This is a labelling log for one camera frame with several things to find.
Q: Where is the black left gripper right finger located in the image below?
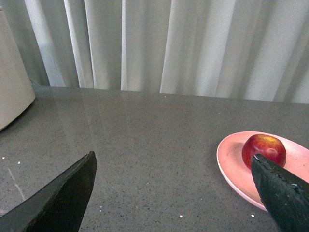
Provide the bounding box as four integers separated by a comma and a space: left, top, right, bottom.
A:
251, 154, 309, 232

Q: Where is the pink plate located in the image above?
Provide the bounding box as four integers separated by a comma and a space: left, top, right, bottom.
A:
216, 131, 309, 211

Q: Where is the red yellow apple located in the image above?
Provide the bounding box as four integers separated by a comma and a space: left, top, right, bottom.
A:
241, 134, 286, 169

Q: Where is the white curtain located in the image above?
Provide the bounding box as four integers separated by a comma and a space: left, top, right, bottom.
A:
0, 0, 309, 103

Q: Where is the white appliance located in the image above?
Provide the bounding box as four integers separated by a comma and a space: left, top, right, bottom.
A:
0, 9, 35, 130

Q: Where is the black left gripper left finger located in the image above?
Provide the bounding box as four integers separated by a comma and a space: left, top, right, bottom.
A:
0, 151, 97, 232

